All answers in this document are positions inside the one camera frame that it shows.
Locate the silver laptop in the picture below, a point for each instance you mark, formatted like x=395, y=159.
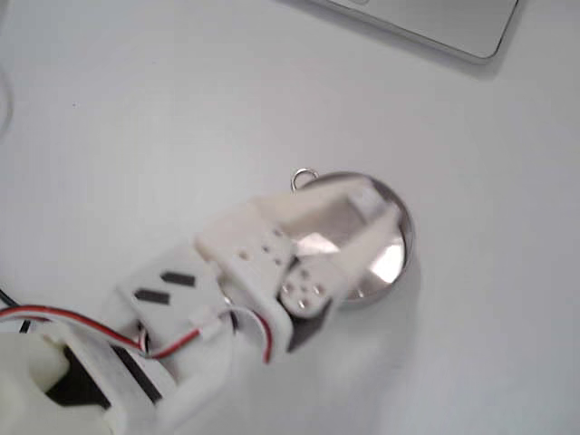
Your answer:
x=430, y=22

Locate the metal bowl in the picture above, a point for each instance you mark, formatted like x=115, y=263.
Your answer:
x=385, y=267

